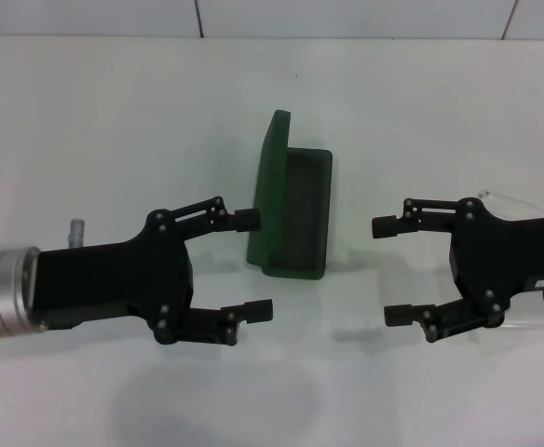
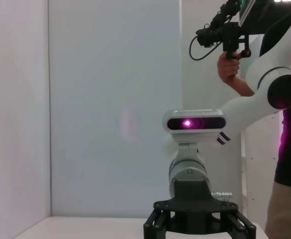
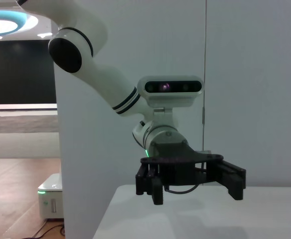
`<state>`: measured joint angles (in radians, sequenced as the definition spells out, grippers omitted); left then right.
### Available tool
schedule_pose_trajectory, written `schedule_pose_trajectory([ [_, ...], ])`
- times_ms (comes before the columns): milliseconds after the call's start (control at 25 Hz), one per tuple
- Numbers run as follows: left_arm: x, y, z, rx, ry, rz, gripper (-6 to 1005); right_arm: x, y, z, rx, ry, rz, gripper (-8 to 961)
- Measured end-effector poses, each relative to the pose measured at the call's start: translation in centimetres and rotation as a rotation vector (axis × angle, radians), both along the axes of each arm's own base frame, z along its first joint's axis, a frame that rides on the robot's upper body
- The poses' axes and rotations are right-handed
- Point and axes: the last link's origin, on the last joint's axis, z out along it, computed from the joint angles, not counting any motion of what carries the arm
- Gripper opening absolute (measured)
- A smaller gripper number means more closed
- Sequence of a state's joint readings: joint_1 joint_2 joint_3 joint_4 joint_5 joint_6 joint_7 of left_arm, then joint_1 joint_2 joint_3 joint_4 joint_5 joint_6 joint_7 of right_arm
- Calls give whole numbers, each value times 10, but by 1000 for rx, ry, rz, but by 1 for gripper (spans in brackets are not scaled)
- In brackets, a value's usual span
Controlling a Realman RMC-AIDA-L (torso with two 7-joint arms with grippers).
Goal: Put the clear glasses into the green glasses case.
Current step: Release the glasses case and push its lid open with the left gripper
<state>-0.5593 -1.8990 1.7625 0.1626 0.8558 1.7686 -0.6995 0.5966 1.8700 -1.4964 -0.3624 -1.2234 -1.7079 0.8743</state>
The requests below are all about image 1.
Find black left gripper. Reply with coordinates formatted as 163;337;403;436
32;195;274;348

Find green glasses case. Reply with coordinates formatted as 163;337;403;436
243;109;334;282

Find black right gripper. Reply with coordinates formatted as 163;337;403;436
372;196;544;345

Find clear transparent glasses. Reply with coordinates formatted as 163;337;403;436
479;187;544;332

